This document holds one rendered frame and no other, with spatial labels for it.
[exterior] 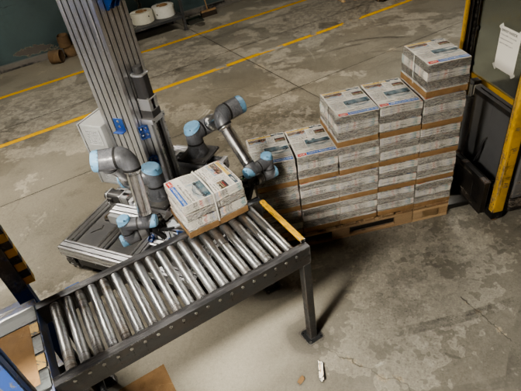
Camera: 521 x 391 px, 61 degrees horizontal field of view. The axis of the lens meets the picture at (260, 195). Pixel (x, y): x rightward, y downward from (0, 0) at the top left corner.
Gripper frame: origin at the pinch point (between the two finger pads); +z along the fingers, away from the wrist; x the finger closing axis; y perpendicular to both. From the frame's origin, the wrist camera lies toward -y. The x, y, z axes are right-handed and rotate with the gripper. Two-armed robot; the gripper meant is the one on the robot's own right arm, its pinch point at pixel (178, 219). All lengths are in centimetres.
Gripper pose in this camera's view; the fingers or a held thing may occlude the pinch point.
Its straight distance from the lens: 271.2
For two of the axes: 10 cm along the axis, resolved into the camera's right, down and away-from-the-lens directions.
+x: -5.0, -4.6, 7.3
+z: 8.5, -4.0, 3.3
